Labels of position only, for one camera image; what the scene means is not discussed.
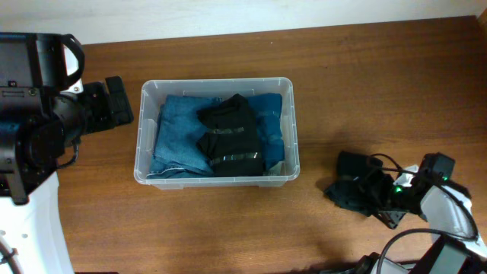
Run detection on teal blue taped sweater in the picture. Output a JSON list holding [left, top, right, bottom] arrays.
[[247, 93, 285, 171]]

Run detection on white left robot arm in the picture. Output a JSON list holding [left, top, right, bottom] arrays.
[[1, 33, 134, 273]]

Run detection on small black taped garment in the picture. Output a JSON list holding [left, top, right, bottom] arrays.
[[323, 151, 393, 217]]

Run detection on black taped garment roll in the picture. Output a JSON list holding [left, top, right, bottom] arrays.
[[197, 94, 264, 177]]

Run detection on clear plastic storage bin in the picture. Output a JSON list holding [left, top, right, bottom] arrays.
[[133, 76, 301, 190]]

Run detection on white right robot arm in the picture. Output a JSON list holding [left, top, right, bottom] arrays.
[[352, 153, 486, 273]]

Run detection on light washed jeans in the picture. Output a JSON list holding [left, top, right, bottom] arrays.
[[263, 160, 285, 176]]

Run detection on dark blue jeans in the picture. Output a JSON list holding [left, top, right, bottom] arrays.
[[147, 95, 221, 180]]

